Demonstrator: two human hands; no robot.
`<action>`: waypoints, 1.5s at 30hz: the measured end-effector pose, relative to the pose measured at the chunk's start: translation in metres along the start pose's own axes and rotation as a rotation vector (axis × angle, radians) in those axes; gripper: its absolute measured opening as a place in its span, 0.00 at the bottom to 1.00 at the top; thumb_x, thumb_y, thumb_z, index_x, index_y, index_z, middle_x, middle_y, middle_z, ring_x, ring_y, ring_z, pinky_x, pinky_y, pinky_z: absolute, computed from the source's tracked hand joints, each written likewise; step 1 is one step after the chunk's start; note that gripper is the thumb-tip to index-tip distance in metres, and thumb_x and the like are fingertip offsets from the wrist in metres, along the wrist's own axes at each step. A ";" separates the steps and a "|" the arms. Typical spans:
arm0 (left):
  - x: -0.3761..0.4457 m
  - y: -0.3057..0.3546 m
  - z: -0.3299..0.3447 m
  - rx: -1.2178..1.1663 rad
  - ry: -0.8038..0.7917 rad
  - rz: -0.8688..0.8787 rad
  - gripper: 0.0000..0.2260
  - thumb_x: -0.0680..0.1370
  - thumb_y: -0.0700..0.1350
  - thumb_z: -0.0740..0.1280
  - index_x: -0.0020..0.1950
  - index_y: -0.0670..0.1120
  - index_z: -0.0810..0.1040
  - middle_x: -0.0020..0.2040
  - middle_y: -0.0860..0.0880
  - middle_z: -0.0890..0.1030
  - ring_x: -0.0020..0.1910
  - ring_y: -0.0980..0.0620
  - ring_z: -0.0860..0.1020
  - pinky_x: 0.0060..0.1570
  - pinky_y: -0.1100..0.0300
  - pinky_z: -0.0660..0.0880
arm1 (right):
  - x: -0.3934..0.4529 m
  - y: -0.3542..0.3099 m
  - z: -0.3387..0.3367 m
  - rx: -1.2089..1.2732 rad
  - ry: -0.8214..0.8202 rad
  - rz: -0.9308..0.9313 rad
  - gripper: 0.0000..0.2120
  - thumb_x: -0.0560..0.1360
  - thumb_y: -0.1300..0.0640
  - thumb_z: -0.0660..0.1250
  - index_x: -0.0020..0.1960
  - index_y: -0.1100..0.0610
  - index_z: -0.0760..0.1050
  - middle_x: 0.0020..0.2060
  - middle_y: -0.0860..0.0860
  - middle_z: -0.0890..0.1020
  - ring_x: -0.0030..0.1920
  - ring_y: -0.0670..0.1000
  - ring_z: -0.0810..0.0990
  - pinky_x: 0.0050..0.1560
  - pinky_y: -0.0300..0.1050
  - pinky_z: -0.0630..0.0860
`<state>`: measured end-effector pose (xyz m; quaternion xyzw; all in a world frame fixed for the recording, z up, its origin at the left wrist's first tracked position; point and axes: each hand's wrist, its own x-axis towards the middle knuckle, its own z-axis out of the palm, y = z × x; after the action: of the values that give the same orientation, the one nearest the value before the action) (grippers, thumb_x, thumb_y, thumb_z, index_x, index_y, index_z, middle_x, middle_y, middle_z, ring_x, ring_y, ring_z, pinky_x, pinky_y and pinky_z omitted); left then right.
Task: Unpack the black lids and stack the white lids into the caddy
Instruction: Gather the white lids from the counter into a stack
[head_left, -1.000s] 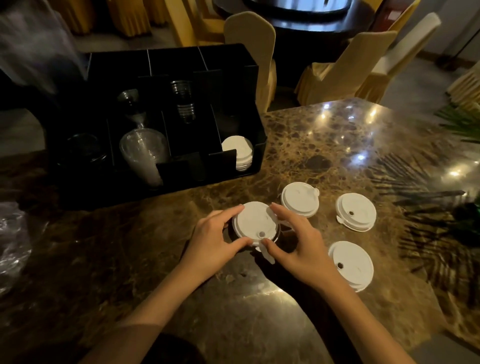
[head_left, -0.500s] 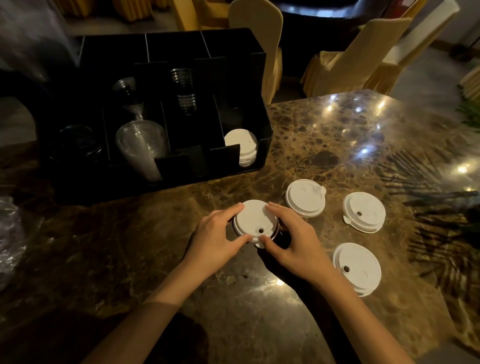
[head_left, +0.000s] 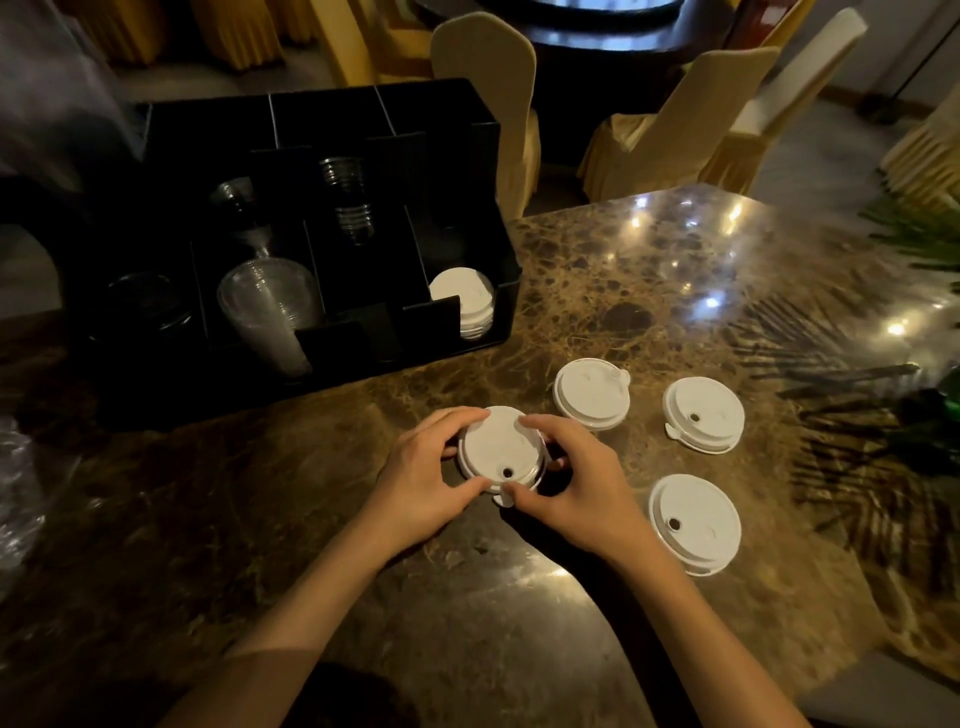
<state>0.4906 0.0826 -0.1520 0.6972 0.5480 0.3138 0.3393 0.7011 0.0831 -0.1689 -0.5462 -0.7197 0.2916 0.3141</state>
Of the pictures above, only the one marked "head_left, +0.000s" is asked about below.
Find white lids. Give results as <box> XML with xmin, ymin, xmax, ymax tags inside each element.
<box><xmin>427</xmin><ymin>266</ymin><xmax>498</xmax><ymax>343</ymax></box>

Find white lid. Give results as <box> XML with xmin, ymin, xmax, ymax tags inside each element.
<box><xmin>661</xmin><ymin>375</ymin><xmax>747</xmax><ymax>456</ymax></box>
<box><xmin>455</xmin><ymin>405</ymin><xmax>550</xmax><ymax>510</ymax></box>
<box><xmin>647</xmin><ymin>473</ymin><xmax>744</xmax><ymax>579</ymax></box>
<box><xmin>552</xmin><ymin>357</ymin><xmax>633</xmax><ymax>433</ymax></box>

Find white covered chair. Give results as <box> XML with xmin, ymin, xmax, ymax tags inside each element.
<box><xmin>701</xmin><ymin>7</ymin><xmax>870</xmax><ymax>198</ymax></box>

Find dark round dining table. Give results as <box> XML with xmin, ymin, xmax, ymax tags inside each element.
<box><xmin>416</xmin><ymin>0</ymin><xmax>740</xmax><ymax>166</ymax></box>

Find dark round turntable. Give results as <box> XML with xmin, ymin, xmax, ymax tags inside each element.
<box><xmin>524</xmin><ymin>0</ymin><xmax>688</xmax><ymax>18</ymax></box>

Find black compartment organizer tray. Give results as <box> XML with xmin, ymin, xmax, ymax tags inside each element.
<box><xmin>63</xmin><ymin>77</ymin><xmax>524</xmax><ymax>399</ymax></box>

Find stack of black lids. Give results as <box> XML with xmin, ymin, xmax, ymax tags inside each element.
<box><xmin>97</xmin><ymin>271</ymin><xmax>198</xmax><ymax>339</ymax></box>

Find clear plastic bag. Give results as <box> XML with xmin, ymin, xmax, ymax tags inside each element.
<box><xmin>0</xmin><ymin>416</ymin><xmax>84</xmax><ymax>594</ymax></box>

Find stack of clear dome lids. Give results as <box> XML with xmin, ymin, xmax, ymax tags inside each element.
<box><xmin>215</xmin><ymin>257</ymin><xmax>325</xmax><ymax>380</ymax></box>

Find red cabinet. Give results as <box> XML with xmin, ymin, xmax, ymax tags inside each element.
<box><xmin>723</xmin><ymin>0</ymin><xmax>796</xmax><ymax>50</ymax></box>

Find clear plastic sleeve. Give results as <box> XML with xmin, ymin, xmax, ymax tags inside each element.
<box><xmin>0</xmin><ymin>0</ymin><xmax>151</xmax><ymax>200</ymax></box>

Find person's right hand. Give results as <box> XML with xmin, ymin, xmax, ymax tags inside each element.
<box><xmin>500</xmin><ymin>413</ymin><xmax>663</xmax><ymax>569</ymax></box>

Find stack of clear cups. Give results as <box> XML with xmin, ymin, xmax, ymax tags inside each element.
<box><xmin>209</xmin><ymin>177</ymin><xmax>275</xmax><ymax>260</ymax></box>
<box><xmin>318</xmin><ymin>155</ymin><xmax>376</xmax><ymax>247</ymax></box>

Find person's left forearm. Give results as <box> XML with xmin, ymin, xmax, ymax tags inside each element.
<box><xmin>157</xmin><ymin>524</ymin><xmax>399</xmax><ymax>728</ymax></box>

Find group of yellow covered chairs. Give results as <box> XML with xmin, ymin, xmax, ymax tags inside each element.
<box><xmin>56</xmin><ymin>0</ymin><xmax>819</xmax><ymax>223</ymax></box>

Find person's left hand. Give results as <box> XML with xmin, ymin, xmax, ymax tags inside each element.
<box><xmin>350</xmin><ymin>405</ymin><xmax>495</xmax><ymax>562</ymax></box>

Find pale covered chair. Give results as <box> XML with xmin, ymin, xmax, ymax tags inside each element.
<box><xmin>881</xmin><ymin>82</ymin><xmax>960</xmax><ymax>219</ymax></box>

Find person's right forearm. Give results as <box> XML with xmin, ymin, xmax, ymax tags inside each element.
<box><xmin>599</xmin><ymin>539</ymin><xmax>811</xmax><ymax>728</ymax></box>

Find red and white flower bouquet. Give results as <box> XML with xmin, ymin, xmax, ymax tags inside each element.
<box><xmin>858</xmin><ymin>193</ymin><xmax>960</xmax><ymax>421</ymax></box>

